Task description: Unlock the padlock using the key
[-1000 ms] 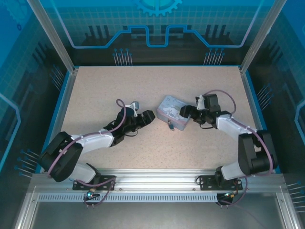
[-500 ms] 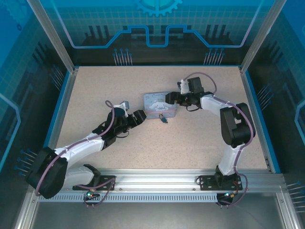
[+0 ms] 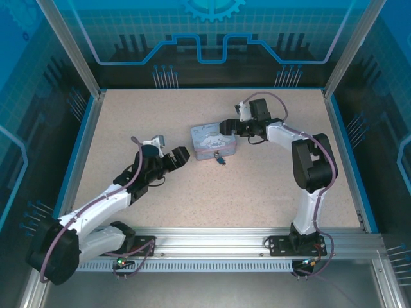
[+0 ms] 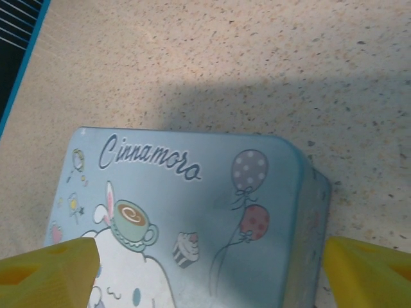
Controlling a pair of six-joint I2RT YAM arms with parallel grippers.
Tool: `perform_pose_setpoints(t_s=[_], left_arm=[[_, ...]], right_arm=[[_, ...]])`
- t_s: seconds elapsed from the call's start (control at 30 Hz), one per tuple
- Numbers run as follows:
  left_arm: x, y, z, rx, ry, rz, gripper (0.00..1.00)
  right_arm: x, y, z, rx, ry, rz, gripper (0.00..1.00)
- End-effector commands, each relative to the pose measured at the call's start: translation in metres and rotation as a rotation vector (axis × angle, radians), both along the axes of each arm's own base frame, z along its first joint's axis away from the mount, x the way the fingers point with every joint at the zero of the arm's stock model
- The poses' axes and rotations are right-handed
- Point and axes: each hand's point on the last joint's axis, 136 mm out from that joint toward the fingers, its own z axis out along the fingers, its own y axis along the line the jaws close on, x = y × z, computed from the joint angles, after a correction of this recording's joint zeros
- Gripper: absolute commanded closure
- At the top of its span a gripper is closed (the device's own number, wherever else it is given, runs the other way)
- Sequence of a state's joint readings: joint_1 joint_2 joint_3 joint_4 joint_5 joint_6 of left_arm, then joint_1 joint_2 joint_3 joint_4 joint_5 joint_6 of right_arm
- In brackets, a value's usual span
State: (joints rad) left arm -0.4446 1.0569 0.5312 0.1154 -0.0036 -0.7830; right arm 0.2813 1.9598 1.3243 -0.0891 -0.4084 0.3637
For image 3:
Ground slotted grey cable duct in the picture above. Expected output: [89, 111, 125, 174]
[76, 259, 295, 273]

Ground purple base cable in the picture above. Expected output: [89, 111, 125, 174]
[112, 241, 157, 279]

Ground aluminium frame post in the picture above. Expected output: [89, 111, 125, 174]
[371, 234, 408, 308]
[17, 269, 49, 308]
[322, 0, 388, 99]
[34, 0, 107, 99]

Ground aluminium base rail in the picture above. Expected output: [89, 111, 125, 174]
[96, 226, 367, 258]

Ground blue table border strip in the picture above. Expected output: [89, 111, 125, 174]
[57, 94, 98, 225]
[328, 94, 380, 234]

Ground blue cartoon tin box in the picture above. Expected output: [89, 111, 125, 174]
[190, 124, 237, 162]

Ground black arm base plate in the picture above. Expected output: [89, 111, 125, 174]
[126, 235, 157, 257]
[267, 235, 329, 257]

